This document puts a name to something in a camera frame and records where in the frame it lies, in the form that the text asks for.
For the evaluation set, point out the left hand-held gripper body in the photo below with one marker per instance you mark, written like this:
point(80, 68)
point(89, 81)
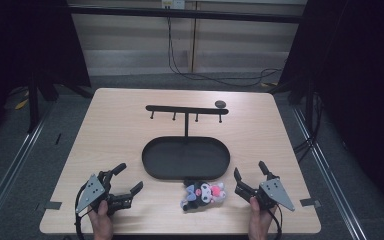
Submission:
point(93, 193)

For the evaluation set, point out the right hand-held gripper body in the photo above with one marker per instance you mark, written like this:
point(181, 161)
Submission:
point(275, 193)

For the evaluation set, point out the black and pink plush toy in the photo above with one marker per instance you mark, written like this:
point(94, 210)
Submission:
point(202, 195)

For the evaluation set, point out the black hook rack with tray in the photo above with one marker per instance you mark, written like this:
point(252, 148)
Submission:
point(186, 158)

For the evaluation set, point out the person's left hand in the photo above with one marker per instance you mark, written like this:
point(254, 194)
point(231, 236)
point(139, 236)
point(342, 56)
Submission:
point(102, 221)

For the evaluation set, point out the person's right hand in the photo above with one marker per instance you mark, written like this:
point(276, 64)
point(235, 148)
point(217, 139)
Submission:
point(259, 221)

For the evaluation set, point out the grey tape piece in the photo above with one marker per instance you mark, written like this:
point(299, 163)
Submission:
point(310, 202)
point(53, 205)

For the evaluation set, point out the small dark round object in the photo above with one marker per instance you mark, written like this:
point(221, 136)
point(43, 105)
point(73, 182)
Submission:
point(220, 104)

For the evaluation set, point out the black metal stand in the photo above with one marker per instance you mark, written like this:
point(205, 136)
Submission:
point(33, 106)

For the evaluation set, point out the yellow scrap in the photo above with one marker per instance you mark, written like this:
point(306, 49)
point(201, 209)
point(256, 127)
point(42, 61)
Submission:
point(21, 104)

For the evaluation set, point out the dark curtain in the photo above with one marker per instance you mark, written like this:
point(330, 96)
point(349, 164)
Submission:
point(26, 46)
point(353, 83)

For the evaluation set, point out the thin vertical metal pole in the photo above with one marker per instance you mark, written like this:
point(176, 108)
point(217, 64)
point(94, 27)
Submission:
point(193, 36)

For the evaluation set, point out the black horizontal bar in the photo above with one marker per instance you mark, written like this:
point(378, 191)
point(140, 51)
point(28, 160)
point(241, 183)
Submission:
point(180, 14)

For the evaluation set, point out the metal floor rail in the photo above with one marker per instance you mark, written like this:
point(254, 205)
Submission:
point(10, 180)
point(326, 173)

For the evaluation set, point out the white wall socket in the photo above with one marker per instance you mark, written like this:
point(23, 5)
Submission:
point(173, 3)

